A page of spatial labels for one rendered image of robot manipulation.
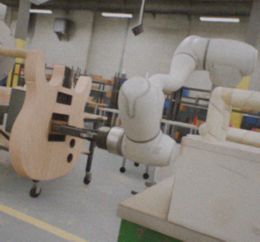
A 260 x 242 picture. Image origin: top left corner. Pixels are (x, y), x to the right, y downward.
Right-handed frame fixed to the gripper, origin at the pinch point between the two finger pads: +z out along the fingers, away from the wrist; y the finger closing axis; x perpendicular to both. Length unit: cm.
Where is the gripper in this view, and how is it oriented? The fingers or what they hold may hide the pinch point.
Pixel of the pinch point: (60, 127)
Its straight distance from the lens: 106.9
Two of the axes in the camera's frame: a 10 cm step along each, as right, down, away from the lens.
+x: 1.9, -9.8, 0.2
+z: -9.1, -1.7, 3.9
